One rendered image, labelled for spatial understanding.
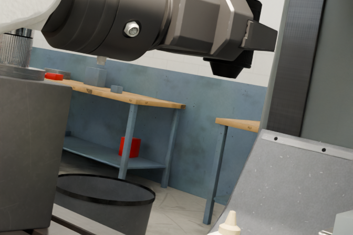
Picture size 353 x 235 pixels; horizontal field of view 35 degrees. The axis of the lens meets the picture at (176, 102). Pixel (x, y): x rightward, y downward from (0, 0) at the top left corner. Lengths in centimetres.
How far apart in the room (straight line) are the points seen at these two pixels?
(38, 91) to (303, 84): 42
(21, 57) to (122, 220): 173
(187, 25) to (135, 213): 200
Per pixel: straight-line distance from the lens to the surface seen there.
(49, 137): 73
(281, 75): 93
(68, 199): 241
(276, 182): 89
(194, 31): 47
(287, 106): 92
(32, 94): 71
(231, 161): 552
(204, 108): 572
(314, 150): 89
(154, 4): 44
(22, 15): 38
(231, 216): 53
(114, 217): 239
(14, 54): 73
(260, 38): 53
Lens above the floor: 119
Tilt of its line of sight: 3 degrees down
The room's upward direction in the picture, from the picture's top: 10 degrees clockwise
